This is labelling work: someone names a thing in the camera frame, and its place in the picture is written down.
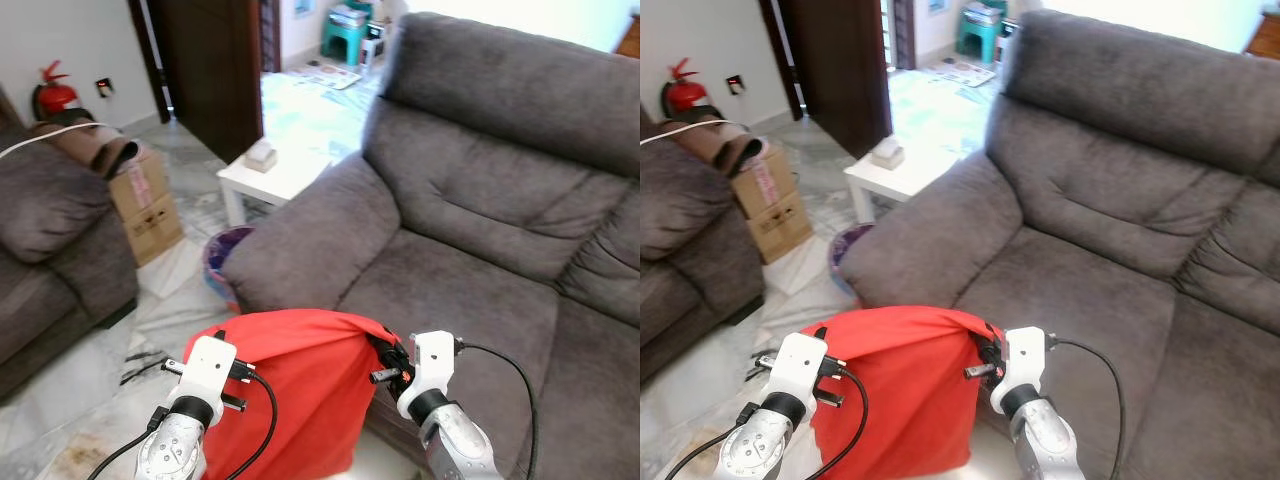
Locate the red pillow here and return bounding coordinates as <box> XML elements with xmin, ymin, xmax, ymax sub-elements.
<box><xmin>183</xmin><ymin>309</ymin><xmax>406</xmax><ymax>479</ymax></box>
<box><xmin>808</xmin><ymin>306</ymin><xmax>1004</xmax><ymax>476</ymax></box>

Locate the dark grey fabric sofa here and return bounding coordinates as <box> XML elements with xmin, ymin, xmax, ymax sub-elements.
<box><xmin>220</xmin><ymin>12</ymin><xmax>641</xmax><ymax>480</ymax></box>
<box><xmin>838</xmin><ymin>10</ymin><xmax>1280</xmax><ymax>480</ymax></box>

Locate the brown grey fabric sofa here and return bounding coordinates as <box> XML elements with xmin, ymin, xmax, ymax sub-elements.
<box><xmin>640</xmin><ymin>105</ymin><xmax>766</xmax><ymax>381</ymax></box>
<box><xmin>0</xmin><ymin>85</ymin><xmax>141</xmax><ymax>401</ymax></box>

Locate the purple waste basket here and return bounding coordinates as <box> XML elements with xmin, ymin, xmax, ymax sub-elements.
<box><xmin>828</xmin><ymin>222</ymin><xmax>876</xmax><ymax>296</ymax></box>
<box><xmin>202</xmin><ymin>225</ymin><xmax>256</xmax><ymax>311</ymax></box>

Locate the white side table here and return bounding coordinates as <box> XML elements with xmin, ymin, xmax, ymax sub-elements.
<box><xmin>217</xmin><ymin>150</ymin><xmax>336</xmax><ymax>228</ymax></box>
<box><xmin>843</xmin><ymin>145</ymin><xmax>966</xmax><ymax>223</ymax></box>

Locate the cardboard box with red print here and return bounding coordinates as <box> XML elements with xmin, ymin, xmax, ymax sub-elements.
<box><xmin>108</xmin><ymin>145</ymin><xmax>173</xmax><ymax>223</ymax></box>
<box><xmin>733</xmin><ymin>145</ymin><xmax>801</xmax><ymax>221</ymax></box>

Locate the brown rolled cloth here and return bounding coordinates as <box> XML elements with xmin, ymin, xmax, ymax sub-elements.
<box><xmin>655</xmin><ymin>118</ymin><xmax>766</xmax><ymax>179</ymax></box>
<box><xmin>30</xmin><ymin>122</ymin><xmax>141</xmax><ymax>181</ymax></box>

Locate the newspaper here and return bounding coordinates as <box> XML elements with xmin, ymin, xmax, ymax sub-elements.
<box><xmin>920</xmin><ymin>58</ymin><xmax>996</xmax><ymax>88</ymax></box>
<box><xmin>290</xmin><ymin>62</ymin><xmax>363</xmax><ymax>91</ymax></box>

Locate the dark brown wooden door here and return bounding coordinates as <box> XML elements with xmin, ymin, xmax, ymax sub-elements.
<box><xmin>128</xmin><ymin>0</ymin><xmax>266</xmax><ymax>164</ymax></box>
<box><xmin>758</xmin><ymin>0</ymin><xmax>893</xmax><ymax>159</ymax></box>

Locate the red fire extinguisher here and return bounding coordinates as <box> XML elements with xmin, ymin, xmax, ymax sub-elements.
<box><xmin>662</xmin><ymin>58</ymin><xmax>711</xmax><ymax>116</ymax></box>
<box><xmin>32</xmin><ymin>60</ymin><xmax>81</xmax><ymax>121</ymax></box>

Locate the teal plastic stool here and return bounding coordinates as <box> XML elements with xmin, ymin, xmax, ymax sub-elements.
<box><xmin>955</xmin><ymin>12</ymin><xmax>1006</xmax><ymax>63</ymax></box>
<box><xmin>320</xmin><ymin>15</ymin><xmax>373</xmax><ymax>66</ymax></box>

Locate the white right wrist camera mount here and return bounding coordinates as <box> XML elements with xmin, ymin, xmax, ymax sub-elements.
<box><xmin>990</xmin><ymin>327</ymin><xmax>1048</xmax><ymax>413</ymax></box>
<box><xmin>397</xmin><ymin>331</ymin><xmax>459</xmax><ymax>416</ymax></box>

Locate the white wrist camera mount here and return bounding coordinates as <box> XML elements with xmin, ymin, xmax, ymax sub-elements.
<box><xmin>165</xmin><ymin>335</ymin><xmax>239</xmax><ymax>411</ymax></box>
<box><xmin>990</xmin><ymin>327</ymin><xmax>1048</xmax><ymax>413</ymax></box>
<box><xmin>772</xmin><ymin>332</ymin><xmax>829</xmax><ymax>406</ymax></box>
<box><xmin>397</xmin><ymin>331</ymin><xmax>459</xmax><ymax>416</ymax></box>

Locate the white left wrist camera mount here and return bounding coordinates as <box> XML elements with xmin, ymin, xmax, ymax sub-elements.
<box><xmin>165</xmin><ymin>335</ymin><xmax>239</xmax><ymax>411</ymax></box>
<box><xmin>772</xmin><ymin>332</ymin><xmax>829</xmax><ymax>406</ymax></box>

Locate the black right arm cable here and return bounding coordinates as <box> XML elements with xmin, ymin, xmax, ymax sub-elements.
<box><xmin>456</xmin><ymin>343</ymin><xmax>541</xmax><ymax>480</ymax></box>
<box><xmin>1045</xmin><ymin>338</ymin><xmax>1128</xmax><ymax>480</ymax></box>

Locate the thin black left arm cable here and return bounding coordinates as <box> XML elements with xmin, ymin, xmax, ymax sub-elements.
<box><xmin>665</xmin><ymin>403</ymin><xmax>761</xmax><ymax>480</ymax></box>
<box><xmin>88</xmin><ymin>408</ymin><xmax>166</xmax><ymax>480</ymax></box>

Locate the white cable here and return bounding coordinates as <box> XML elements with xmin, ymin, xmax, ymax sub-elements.
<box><xmin>0</xmin><ymin>122</ymin><xmax>106</xmax><ymax>159</ymax></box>
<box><xmin>640</xmin><ymin>120</ymin><xmax>736</xmax><ymax>146</ymax></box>

